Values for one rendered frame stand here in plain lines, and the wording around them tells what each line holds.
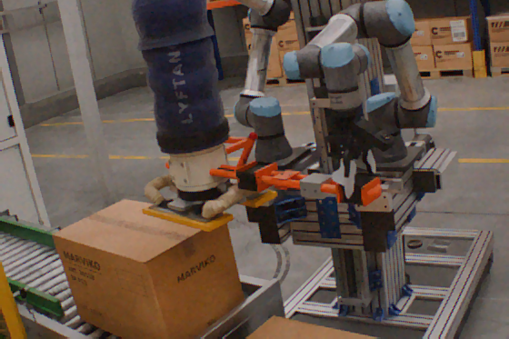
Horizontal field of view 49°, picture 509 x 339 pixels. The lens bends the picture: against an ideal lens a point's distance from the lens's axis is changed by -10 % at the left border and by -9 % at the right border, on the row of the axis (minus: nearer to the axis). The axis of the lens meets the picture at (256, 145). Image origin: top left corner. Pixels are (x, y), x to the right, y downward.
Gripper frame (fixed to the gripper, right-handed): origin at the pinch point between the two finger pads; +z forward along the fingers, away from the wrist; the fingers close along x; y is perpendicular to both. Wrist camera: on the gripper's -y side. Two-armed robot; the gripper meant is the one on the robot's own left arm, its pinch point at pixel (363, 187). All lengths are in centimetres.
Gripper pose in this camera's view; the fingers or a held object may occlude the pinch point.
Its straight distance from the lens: 147.9
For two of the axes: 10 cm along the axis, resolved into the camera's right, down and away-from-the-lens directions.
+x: -6.9, 3.0, -6.6
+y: -7.1, -0.6, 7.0
